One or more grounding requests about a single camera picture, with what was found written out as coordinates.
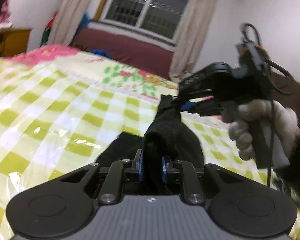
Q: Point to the red green hanging decoration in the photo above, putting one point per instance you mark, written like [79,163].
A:
[47,30]

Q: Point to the black pants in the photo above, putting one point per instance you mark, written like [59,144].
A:
[167,137]

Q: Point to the black sleeved right forearm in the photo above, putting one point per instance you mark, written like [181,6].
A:
[288,178]

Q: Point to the green checked bed quilt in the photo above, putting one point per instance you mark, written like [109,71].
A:
[60,108]

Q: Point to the right hand grey glove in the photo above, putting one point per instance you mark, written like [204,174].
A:
[285,125]

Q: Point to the dark wooden headboard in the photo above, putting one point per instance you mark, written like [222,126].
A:
[292,101]

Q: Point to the beige curtain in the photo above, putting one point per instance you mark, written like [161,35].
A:
[67,21]
[191,37]

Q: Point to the wooden side desk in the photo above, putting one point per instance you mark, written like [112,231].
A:
[13,41]

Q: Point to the window with metal grille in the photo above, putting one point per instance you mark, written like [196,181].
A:
[156,22]

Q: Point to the beige left curtain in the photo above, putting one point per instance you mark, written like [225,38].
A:
[67,21]

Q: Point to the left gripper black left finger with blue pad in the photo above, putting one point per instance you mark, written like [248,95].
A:
[65,205]

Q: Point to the maroon sofa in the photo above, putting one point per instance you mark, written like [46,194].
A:
[136,53]

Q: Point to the beige right curtain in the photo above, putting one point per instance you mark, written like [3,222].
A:
[191,37]

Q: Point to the blue cloth by sofa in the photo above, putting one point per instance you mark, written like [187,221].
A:
[84,24]

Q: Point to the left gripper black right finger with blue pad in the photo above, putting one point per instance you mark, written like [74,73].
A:
[238,205]

